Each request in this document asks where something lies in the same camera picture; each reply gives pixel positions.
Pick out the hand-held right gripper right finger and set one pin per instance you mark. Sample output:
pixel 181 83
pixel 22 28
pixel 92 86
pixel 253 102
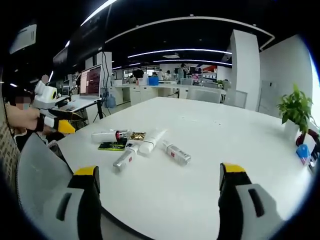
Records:
pixel 240 207

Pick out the white side desk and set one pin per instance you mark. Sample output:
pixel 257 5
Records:
pixel 77 103

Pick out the silver skincare bottle red label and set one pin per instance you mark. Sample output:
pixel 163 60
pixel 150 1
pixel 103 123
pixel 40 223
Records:
pixel 177 153

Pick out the white skincare jar red cap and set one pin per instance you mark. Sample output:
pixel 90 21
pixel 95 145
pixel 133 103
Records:
pixel 107 136

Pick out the green potted plant white pot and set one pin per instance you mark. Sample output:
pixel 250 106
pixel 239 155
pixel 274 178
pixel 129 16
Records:
pixel 296 107

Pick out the green black skincare packet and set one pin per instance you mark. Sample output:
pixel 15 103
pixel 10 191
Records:
pixel 111 146

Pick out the computer monitor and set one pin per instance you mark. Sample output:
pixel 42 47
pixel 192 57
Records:
pixel 90 80

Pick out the dark red headphones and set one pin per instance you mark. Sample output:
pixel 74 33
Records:
pixel 306 137

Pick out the blue box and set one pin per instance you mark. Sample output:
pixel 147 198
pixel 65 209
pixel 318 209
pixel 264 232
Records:
pixel 303 153

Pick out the grey chair back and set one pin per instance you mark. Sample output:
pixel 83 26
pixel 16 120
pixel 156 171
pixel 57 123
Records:
pixel 42 172

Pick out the white skincare tube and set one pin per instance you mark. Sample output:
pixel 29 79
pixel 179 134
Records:
pixel 151 142

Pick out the silver skincare bottle white cap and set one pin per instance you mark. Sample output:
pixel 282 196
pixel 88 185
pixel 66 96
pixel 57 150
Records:
pixel 125 157

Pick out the blue water jug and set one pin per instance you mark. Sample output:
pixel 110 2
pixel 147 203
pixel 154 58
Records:
pixel 111 101

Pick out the blue storage bin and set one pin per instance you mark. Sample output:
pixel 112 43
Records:
pixel 153 81

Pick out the person's left hand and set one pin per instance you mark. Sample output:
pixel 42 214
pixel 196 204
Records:
pixel 27 118

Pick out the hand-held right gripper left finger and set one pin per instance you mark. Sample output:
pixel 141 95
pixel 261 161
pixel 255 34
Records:
pixel 80 207

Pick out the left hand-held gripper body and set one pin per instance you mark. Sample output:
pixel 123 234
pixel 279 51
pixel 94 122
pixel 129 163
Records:
pixel 44 98

